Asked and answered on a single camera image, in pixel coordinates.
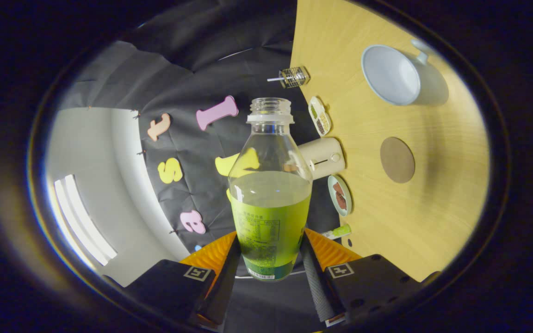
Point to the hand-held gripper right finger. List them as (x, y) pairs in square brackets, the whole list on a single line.
[(317, 286)]

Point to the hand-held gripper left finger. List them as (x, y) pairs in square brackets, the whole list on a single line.
[(222, 291)]

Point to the clear green label juice bottle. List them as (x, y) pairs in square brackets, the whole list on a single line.
[(269, 217)]

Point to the round brown coaster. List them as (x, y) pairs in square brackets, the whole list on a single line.
[(397, 160)]

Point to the pale blue cup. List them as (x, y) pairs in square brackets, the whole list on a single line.
[(389, 74)]

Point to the white green capped bottle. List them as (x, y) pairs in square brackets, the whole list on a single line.
[(338, 231)]

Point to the brown bread piece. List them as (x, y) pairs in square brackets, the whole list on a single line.
[(338, 188), (341, 201)]

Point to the pale green plate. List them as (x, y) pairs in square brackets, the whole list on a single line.
[(345, 199)]

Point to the cream toaster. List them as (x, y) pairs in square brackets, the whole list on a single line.
[(324, 157)]

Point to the wooden table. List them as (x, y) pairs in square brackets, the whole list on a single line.
[(433, 217)]

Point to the ceiling light panel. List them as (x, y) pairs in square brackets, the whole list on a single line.
[(83, 222)]

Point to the white divided seasoning tray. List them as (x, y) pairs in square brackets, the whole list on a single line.
[(320, 115)]

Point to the black backdrop cloth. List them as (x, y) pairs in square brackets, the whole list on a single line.
[(192, 83)]

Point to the white straw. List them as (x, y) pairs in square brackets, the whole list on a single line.
[(275, 79)]

